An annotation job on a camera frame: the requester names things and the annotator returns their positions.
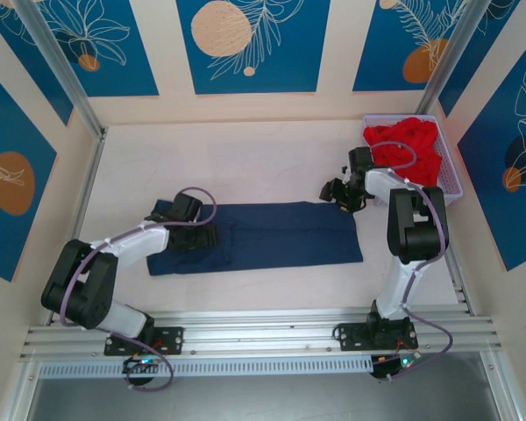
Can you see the navy blue t-shirt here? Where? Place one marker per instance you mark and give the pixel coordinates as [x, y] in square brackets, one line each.
[289, 237]

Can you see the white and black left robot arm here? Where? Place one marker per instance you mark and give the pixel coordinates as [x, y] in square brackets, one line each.
[136, 245]

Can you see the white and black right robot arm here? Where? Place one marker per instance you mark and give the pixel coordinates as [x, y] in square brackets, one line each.
[399, 285]

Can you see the red crumpled t-shirt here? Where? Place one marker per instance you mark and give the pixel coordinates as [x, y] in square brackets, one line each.
[425, 144]

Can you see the lavender perforated plastic basket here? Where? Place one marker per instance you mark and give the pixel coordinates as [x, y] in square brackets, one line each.
[453, 188]

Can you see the left circuit board with LED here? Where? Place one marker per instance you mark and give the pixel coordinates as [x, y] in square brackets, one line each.
[142, 362]

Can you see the circuit board with led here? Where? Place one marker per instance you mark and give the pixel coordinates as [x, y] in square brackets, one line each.
[142, 362]
[392, 366]

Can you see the blue panel large peach circle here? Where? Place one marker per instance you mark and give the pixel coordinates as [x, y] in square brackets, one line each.
[289, 66]

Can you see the blue panel white fern drawing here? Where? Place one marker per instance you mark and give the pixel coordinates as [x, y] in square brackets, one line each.
[377, 44]

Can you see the blue panel orange oval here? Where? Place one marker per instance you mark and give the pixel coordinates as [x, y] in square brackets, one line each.
[26, 228]

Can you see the right circuit board with LED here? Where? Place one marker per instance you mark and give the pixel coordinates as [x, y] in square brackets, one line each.
[392, 366]

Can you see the blue panel white flower drawing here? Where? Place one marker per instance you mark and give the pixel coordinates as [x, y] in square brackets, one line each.
[127, 52]

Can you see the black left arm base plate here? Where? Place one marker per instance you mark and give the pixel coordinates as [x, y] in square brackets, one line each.
[171, 340]

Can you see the aluminium mounting rail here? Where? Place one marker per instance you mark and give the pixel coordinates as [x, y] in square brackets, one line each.
[254, 333]

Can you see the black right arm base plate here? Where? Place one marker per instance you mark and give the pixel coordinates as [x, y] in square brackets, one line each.
[350, 337]

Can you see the aluminium frame post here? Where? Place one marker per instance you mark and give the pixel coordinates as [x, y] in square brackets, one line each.
[451, 52]
[61, 66]

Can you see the aluminium lower frame bar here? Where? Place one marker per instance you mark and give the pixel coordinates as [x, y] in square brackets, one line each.
[502, 390]
[22, 392]

